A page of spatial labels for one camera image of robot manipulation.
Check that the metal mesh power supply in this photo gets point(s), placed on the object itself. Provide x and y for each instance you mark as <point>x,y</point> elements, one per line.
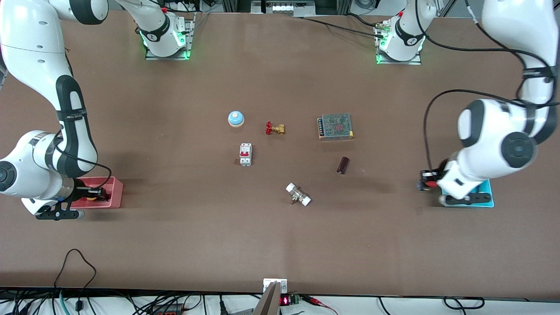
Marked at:
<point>336,127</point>

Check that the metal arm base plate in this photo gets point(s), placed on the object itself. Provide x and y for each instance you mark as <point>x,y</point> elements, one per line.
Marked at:
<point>415,61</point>
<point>186,41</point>

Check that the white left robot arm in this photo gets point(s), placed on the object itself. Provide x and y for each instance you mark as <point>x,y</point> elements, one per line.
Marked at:
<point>494,140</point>

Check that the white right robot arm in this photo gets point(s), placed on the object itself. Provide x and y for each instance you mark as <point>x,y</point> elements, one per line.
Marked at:
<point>26,52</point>

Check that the dark brown capacitor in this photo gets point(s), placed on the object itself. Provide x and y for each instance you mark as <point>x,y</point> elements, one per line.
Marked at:
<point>343,165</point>

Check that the white red circuit breaker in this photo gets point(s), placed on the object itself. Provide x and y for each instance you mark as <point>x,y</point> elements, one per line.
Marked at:
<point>245,154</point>

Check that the pink plastic bin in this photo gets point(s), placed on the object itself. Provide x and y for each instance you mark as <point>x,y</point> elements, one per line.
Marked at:
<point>114,192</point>

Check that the grey camera pole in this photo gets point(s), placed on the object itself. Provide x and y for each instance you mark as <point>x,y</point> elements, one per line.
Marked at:
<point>267,304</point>

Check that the cyan plastic bin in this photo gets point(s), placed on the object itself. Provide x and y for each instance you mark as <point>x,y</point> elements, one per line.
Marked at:
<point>487,187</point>

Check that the white electronics box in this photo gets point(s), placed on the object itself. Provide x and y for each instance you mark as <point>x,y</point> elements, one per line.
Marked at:
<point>288,6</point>

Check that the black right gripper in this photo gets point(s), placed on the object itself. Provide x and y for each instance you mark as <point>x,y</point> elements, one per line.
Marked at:
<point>80,191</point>

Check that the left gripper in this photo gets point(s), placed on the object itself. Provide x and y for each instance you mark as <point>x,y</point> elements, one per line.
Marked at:
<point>439,172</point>

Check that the blue call bell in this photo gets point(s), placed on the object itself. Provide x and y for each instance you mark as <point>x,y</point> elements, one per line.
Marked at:
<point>236,118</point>

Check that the red LED display module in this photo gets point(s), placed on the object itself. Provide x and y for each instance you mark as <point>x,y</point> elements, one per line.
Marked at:
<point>288,300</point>

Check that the red push button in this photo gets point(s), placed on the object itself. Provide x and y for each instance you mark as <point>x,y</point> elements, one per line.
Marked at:
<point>431,184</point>

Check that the metal fitting white caps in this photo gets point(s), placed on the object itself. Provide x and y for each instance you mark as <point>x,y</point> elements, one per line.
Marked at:
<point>298,194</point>

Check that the orange black power strip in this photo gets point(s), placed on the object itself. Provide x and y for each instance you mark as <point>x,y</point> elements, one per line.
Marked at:
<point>168,309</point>

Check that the red clip lead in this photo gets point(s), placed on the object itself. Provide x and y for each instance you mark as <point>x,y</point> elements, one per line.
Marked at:
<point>321,302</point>

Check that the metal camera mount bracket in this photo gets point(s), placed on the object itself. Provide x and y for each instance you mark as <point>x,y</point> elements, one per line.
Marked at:
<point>274,284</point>

